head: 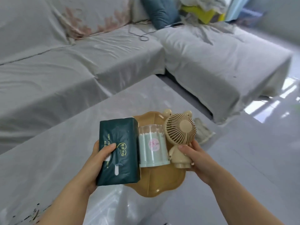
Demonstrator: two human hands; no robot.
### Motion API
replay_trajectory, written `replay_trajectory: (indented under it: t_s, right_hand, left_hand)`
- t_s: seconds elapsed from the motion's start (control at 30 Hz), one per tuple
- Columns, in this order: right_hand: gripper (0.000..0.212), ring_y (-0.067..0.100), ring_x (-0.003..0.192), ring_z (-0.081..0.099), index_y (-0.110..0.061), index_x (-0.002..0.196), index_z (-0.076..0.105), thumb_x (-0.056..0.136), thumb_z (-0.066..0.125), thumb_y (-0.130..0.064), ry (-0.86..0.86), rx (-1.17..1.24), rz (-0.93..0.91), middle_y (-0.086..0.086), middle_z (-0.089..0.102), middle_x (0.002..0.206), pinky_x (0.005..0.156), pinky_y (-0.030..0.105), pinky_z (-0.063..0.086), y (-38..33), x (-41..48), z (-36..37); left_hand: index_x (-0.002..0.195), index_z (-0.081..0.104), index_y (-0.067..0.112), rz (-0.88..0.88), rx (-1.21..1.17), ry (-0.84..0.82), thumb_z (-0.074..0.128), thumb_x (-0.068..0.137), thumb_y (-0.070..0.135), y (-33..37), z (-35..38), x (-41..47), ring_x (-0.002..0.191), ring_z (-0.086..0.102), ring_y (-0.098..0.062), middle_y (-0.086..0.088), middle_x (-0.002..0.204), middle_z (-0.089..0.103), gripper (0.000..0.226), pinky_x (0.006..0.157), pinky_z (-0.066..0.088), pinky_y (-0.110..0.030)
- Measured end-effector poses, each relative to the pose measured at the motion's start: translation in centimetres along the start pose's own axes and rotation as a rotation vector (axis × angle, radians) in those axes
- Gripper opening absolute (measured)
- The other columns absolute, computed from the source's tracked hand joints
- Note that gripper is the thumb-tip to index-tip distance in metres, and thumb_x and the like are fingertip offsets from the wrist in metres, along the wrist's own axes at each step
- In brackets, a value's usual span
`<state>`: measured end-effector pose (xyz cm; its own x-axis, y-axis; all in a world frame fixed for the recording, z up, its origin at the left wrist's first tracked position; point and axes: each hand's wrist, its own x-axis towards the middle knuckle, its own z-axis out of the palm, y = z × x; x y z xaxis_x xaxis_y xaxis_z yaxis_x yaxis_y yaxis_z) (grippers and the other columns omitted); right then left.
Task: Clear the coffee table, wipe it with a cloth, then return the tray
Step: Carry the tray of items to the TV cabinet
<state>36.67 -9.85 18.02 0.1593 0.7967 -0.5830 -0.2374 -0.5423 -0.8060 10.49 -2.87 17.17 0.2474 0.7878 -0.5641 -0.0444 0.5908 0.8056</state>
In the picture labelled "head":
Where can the person's right hand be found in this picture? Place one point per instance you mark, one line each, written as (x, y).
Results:
(202, 164)

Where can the sofa with white cover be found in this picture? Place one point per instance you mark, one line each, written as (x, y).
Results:
(211, 60)

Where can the yellow green bag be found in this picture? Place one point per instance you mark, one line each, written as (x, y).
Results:
(206, 16)

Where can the clear cotton swab container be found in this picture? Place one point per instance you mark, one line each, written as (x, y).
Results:
(153, 147)

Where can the dark smartphone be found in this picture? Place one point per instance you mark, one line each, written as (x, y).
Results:
(178, 25)

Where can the pink patterned cushion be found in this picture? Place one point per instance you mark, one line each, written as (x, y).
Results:
(93, 16)

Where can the grey marble table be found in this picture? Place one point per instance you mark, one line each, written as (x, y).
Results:
(70, 138)

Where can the person's left forearm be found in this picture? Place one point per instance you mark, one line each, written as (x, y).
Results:
(65, 208)

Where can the beige bear-shaped mini fan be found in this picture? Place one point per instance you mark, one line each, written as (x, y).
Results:
(180, 128)

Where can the beige cleaning cloth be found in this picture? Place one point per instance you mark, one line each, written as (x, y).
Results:
(204, 132)

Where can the dark green tissue pack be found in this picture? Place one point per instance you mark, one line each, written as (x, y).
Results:
(124, 133)

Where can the teal cushion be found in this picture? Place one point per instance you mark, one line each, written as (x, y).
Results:
(161, 11)

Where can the person's right forearm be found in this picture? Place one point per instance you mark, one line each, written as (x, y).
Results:
(241, 203)

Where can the pile of white clothes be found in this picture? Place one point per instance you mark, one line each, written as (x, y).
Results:
(206, 2)

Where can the golden flower-shaped snack tray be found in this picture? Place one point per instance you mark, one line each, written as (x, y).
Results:
(159, 182)

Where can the person's left hand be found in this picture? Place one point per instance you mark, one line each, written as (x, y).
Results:
(93, 168)

